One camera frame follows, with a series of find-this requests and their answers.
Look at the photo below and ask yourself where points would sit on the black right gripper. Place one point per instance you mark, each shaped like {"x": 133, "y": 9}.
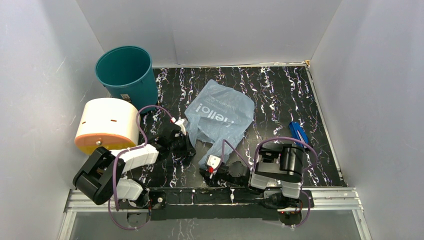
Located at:
{"x": 212, "y": 176}

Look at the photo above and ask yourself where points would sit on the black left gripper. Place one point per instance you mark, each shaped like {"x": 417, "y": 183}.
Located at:
{"x": 189, "y": 149}

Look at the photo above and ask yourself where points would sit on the light blue plastic bag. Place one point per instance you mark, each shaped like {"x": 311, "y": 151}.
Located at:
{"x": 218, "y": 113}

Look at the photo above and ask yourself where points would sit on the cream orange round container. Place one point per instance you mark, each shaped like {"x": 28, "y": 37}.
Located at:
{"x": 107, "y": 122}

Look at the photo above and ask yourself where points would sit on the teal plastic trash bin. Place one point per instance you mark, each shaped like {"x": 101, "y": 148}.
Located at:
{"x": 127, "y": 73}

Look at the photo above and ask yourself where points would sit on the blue stapler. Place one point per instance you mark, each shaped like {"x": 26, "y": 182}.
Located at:
{"x": 298, "y": 132}

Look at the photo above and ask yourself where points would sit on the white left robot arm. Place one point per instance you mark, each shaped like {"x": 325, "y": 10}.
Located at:
{"x": 100, "y": 178}

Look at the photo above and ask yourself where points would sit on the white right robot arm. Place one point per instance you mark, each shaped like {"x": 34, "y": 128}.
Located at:
{"x": 278, "y": 174}

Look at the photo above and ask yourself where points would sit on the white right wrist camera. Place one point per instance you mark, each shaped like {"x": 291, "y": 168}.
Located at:
{"x": 213, "y": 163}

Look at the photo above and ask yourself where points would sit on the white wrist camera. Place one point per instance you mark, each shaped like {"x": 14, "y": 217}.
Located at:
{"x": 182, "y": 123}
{"x": 213, "y": 163}

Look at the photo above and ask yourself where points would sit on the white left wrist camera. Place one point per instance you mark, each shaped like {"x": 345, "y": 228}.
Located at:
{"x": 182, "y": 123}

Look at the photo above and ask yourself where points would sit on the black front mounting rail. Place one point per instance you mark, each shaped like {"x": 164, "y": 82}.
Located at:
{"x": 215, "y": 203}

